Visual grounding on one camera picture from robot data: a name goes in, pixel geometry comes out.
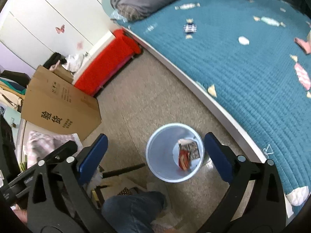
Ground light blue trash bin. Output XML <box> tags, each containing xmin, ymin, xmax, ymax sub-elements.
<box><xmin>145</xmin><ymin>123</ymin><xmax>207</xmax><ymax>183</ymax></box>

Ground white plastic bag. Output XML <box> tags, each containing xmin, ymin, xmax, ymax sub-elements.
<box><xmin>62</xmin><ymin>53</ymin><xmax>85</xmax><ymax>74</ymax></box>

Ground black clothes pile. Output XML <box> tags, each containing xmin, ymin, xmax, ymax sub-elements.
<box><xmin>43</xmin><ymin>52</ymin><xmax>66</xmax><ymax>70</ymax></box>

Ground pink butterfly wall sticker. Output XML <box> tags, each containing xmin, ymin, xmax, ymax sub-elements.
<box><xmin>55</xmin><ymin>25</ymin><xmax>65</xmax><ymax>34</ymax></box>

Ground red storage bench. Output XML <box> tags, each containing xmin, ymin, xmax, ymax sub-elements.
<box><xmin>74</xmin><ymin>29</ymin><xmax>141</xmax><ymax>96</ymax></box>

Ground brown paper trash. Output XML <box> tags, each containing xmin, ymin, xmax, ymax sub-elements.
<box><xmin>178</xmin><ymin>139</ymin><xmax>200</xmax><ymax>160</ymax></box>

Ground hanging jackets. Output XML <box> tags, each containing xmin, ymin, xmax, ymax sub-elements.
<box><xmin>1</xmin><ymin>70</ymin><xmax>31</xmax><ymax>113</ymax></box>

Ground person's jeans leg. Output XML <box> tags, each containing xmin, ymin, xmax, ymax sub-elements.
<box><xmin>101</xmin><ymin>191</ymin><xmax>167</xmax><ymax>233</ymax></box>

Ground teal candy-print bed mattress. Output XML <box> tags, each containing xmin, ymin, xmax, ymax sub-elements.
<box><xmin>110</xmin><ymin>0</ymin><xmax>310</xmax><ymax>208</ymax></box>

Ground red snack wrapper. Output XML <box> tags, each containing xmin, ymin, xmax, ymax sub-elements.
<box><xmin>178</xmin><ymin>149</ymin><xmax>190</xmax><ymax>171</ymax></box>

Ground large cardboard box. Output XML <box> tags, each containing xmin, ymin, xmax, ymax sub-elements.
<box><xmin>21</xmin><ymin>66</ymin><xmax>102</xmax><ymax>140</ymax></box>

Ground pink checkered round tablecloth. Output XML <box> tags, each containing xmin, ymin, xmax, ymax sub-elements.
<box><xmin>14</xmin><ymin>130</ymin><xmax>83</xmax><ymax>173</ymax></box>

